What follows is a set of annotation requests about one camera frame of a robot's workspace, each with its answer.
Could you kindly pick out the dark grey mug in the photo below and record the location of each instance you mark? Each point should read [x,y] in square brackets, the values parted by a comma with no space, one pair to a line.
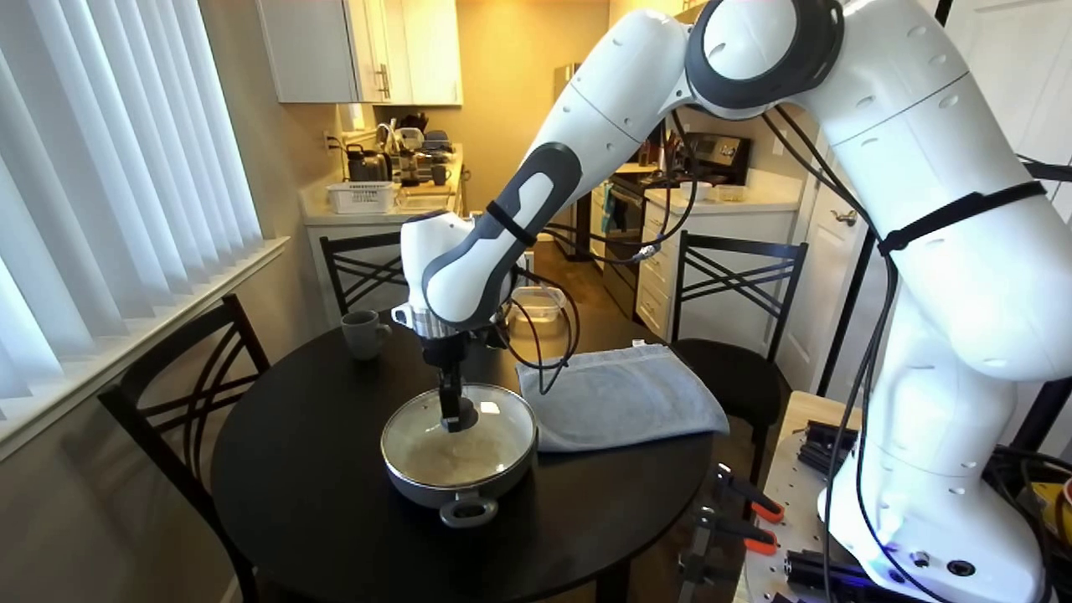
[362,336]

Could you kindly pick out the grey pot with handle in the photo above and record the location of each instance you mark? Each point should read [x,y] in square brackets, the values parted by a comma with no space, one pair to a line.
[467,507]

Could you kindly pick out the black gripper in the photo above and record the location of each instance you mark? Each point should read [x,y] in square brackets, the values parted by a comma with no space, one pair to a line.
[448,357]

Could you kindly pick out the white vertical window blinds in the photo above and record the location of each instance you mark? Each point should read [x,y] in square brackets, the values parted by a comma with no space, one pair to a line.
[121,185]

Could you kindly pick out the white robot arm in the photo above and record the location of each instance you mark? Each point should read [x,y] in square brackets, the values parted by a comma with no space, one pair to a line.
[979,253]

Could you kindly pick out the kitchen counter with appliances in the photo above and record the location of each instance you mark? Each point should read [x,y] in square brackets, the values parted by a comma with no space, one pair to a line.
[389,167]

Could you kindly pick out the white upper kitchen cabinet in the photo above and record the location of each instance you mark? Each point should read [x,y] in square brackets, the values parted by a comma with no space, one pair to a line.
[362,51]

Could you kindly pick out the black chair by window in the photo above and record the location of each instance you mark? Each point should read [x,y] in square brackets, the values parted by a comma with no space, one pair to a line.
[175,388]

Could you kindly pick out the grey folded towel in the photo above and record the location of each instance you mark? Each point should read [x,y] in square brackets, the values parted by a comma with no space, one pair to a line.
[621,397]

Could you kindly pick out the glass pot lid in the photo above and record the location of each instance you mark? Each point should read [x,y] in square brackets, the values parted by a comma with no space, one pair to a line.
[423,453]

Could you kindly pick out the black orange clamp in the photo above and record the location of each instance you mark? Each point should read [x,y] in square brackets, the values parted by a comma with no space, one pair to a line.
[752,537]
[755,501]

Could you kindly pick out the black chair at right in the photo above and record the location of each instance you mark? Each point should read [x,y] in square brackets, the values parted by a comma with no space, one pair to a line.
[362,272]

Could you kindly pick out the black chair near kitchen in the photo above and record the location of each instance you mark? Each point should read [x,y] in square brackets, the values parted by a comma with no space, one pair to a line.
[728,316]

